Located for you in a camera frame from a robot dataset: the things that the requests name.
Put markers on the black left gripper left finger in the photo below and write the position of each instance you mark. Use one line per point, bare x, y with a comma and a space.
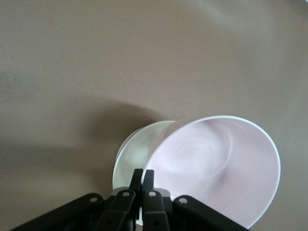
115, 211

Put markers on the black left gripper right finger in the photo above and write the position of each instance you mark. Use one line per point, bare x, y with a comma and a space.
156, 211

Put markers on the brown table mat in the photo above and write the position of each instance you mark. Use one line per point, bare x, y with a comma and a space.
96, 60

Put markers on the pink bowl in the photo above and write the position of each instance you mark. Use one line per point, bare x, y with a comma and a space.
204, 163

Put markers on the white bowl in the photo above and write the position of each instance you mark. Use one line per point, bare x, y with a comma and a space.
134, 149

